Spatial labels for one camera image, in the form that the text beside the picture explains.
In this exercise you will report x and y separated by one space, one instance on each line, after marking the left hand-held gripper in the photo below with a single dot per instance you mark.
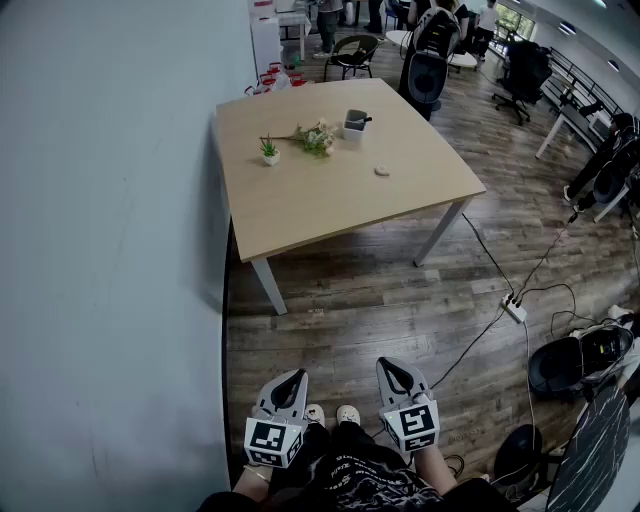
270 437

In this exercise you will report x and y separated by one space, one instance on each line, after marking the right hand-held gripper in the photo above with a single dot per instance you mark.
412 422

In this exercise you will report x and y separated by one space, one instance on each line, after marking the white round tape measure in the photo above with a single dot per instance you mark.
382 170

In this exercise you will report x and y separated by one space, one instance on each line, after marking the person's right forearm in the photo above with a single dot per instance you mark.
435 470

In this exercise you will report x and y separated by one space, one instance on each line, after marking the person's left forearm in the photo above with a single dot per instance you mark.
247 487

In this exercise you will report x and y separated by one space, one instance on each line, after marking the person's left beige shoe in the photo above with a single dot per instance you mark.
315 415

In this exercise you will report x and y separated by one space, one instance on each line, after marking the person's beige shoe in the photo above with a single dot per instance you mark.
349 415
315 415

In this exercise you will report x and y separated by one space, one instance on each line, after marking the person's right beige shoe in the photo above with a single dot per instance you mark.
349 415

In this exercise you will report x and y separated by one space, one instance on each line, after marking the person's black printed clothing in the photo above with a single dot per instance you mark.
360 475

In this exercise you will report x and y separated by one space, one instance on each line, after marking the white power strip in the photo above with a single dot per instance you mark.
514 308

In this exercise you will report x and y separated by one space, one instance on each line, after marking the black round stool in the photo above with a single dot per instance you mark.
517 452

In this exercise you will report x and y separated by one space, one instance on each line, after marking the open black grey backpack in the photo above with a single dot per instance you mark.
560 367

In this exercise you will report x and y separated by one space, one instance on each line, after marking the light wooden table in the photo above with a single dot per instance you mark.
325 205

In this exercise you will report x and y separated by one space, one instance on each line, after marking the black marble round table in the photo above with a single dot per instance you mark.
595 460

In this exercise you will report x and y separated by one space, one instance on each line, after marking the small potted green plant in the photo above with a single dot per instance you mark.
270 158

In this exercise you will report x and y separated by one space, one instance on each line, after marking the white grey pen holder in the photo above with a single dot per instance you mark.
354 132

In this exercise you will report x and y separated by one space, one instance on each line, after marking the artificial flower bouquet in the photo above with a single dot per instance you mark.
315 140

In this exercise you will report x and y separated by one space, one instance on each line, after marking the white desk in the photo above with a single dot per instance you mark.
562 122

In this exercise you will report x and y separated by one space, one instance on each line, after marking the red lidded plastic bottle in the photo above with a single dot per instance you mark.
267 82
275 67
297 80

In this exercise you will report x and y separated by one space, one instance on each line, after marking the black round-back chair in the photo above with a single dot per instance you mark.
352 60

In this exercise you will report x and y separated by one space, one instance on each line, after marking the white round table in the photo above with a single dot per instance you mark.
462 60

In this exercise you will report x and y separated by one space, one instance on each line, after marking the black office chair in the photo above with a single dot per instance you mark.
525 70

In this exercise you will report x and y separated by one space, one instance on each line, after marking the white cabinet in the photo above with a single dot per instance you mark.
265 45

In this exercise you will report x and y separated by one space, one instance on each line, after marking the black metal railing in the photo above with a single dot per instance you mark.
585 82

